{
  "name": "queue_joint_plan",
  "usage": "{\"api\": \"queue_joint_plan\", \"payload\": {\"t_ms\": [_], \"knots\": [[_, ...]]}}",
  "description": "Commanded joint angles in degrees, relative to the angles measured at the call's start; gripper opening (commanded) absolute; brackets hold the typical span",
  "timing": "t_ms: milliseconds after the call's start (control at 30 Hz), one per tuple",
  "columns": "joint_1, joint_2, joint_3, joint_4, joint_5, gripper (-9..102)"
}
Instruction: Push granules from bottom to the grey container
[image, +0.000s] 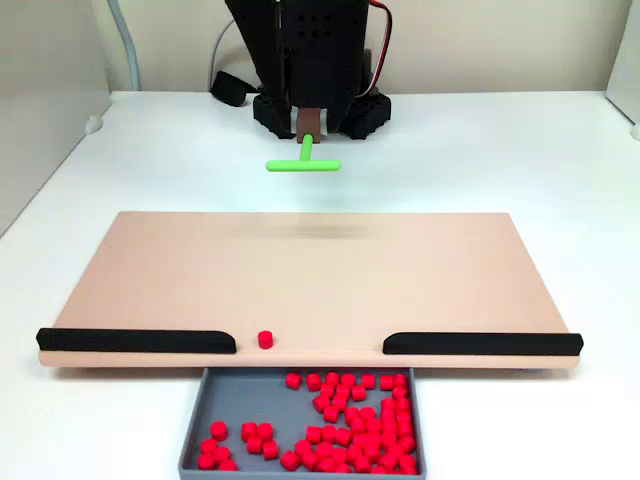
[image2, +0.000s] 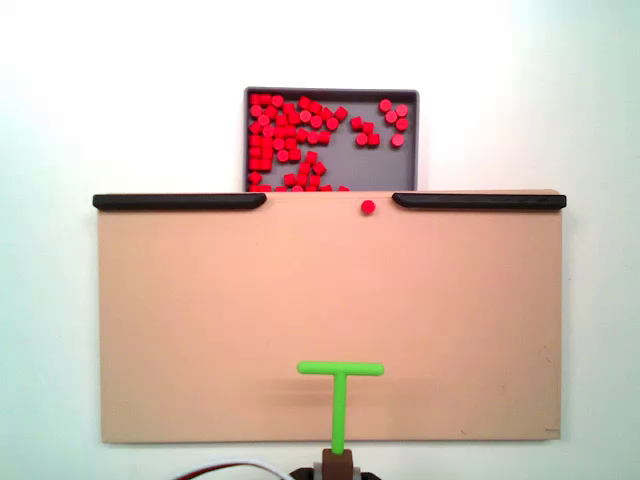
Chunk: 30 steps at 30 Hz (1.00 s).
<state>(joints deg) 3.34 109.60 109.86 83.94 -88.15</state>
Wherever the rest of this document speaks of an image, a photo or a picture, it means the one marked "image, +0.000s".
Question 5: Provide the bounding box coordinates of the green T-shaped pusher tool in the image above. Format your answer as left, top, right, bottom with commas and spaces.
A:
264, 107, 343, 174

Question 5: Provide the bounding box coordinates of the pink flat board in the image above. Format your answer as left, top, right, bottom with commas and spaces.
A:
37, 210, 584, 374

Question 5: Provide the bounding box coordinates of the grey side panel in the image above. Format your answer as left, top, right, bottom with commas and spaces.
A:
0, 0, 112, 239

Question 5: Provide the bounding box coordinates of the white side panel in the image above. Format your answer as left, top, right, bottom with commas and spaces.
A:
605, 0, 640, 126

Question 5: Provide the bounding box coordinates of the black foam barrier strip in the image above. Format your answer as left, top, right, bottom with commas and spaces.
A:
382, 331, 585, 357
35, 327, 237, 355

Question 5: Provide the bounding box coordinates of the grey rectangular tray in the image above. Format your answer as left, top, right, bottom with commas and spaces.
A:
177, 366, 429, 476

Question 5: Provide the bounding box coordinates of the red white black servo cable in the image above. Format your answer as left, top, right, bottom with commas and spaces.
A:
357, 0, 394, 99

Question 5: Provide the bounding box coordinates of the black strap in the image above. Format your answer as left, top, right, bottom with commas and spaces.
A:
209, 71, 261, 107

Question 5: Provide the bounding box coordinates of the thick grey cable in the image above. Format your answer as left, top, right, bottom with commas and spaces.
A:
105, 0, 141, 92

